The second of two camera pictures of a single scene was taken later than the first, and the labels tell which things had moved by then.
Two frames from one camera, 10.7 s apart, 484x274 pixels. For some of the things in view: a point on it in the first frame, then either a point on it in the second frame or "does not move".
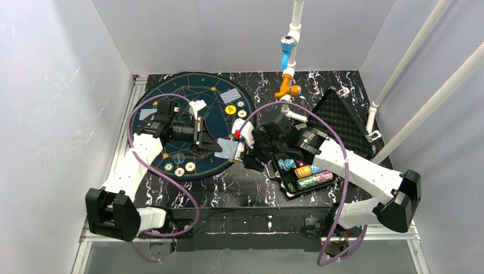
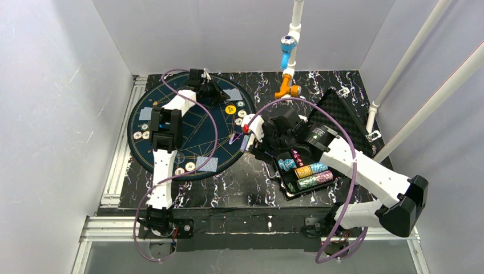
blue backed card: x=229 y=148 → x=211 y=166
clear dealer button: x=178 y=157 does not move
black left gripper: x=198 y=132 → x=209 y=89
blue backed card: x=230 y=96 does not move
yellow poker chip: x=190 y=166 does not move
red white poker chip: x=179 y=172 does not move
